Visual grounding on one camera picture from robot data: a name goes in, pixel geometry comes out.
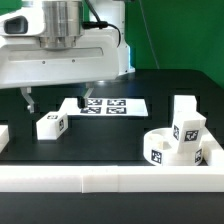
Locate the white marker sheet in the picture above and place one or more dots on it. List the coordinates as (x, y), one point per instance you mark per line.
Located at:
(106, 107)

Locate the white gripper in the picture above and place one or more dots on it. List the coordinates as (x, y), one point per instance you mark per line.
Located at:
(35, 51)

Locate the white left fence wall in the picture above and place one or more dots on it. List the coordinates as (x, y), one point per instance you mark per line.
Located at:
(4, 137)

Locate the white right fence wall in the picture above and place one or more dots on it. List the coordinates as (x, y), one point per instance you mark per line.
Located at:
(213, 153)

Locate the white front fence wall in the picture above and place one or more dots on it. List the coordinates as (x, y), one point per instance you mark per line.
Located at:
(111, 179)

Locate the white fence wall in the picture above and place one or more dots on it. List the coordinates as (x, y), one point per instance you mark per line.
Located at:
(4, 137)
(111, 179)
(213, 153)

